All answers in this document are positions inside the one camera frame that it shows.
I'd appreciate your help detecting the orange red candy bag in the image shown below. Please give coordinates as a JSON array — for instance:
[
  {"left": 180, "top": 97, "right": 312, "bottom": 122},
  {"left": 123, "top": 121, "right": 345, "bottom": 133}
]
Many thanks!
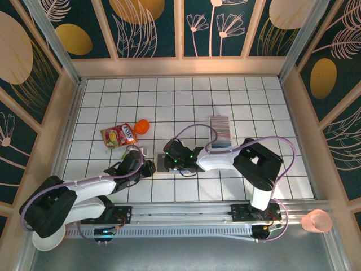
[{"left": 100, "top": 122, "right": 138, "bottom": 149}]

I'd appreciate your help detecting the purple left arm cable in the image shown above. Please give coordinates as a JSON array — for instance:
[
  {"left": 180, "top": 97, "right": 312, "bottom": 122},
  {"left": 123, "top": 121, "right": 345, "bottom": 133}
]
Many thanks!
[{"left": 19, "top": 145, "right": 146, "bottom": 243}]

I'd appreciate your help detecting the aluminium frame post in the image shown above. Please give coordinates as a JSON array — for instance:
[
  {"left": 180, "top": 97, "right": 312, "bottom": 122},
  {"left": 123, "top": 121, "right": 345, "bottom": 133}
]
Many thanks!
[
  {"left": 23, "top": 0, "right": 84, "bottom": 87},
  {"left": 278, "top": 0, "right": 332, "bottom": 82}
]

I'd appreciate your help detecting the black controller board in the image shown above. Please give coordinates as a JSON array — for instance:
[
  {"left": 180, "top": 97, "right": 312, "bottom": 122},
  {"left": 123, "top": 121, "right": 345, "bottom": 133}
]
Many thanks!
[
  {"left": 252, "top": 223, "right": 283, "bottom": 241},
  {"left": 94, "top": 228, "right": 117, "bottom": 238}
]

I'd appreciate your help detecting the white slotted cable duct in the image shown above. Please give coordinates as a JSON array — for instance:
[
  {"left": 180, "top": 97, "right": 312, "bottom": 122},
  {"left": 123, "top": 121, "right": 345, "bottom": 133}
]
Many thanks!
[{"left": 65, "top": 225, "right": 254, "bottom": 241}]

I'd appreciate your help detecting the beige card holder wallet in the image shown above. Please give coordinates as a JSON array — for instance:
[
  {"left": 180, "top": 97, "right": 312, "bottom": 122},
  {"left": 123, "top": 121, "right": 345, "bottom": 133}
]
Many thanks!
[{"left": 154, "top": 151, "right": 199, "bottom": 174}]

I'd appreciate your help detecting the pink plastic cup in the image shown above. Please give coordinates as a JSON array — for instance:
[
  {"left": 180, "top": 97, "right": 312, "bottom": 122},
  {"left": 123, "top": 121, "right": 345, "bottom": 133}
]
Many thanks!
[{"left": 300, "top": 209, "right": 334, "bottom": 234}]

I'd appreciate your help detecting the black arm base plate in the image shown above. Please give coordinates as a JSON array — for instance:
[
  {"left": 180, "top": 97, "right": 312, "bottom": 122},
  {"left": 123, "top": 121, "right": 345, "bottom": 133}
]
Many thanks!
[
  {"left": 230, "top": 203, "right": 283, "bottom": 224},
  {"left": 112, "top": 205, "right": 133, "bottom": 225}
]

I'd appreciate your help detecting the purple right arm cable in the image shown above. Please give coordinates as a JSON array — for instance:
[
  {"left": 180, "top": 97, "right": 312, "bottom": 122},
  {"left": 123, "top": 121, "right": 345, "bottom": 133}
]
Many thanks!
[{"left": 174, "top": 123, "right": 296, "bottom": 243}]

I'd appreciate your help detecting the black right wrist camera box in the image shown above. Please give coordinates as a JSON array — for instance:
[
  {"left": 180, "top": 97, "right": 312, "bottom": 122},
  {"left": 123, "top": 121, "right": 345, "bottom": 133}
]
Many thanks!
[{"left": 164, "top": 138, "right": 184, "bottom": 155}]

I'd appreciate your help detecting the orange ball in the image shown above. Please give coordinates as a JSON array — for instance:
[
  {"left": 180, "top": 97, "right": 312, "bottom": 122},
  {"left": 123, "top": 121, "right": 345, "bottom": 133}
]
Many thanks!
[{"left": 133, "top": 119, "right": 151, "bottom": 136}]

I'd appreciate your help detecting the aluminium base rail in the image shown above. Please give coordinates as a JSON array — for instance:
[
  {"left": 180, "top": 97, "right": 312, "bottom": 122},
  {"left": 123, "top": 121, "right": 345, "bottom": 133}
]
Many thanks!
[{"left": 112, "top": 200, "right": 331, "bottom": 226}]

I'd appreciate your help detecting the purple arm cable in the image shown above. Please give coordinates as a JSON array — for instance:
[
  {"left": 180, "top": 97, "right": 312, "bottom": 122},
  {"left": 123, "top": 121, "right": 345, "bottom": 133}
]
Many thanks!
[
  {"left": 19, "top": 145, "right": 146, "bottom": 243},
  {"left": 174, "top": 123, "right": 296, "bottom": 243}
]

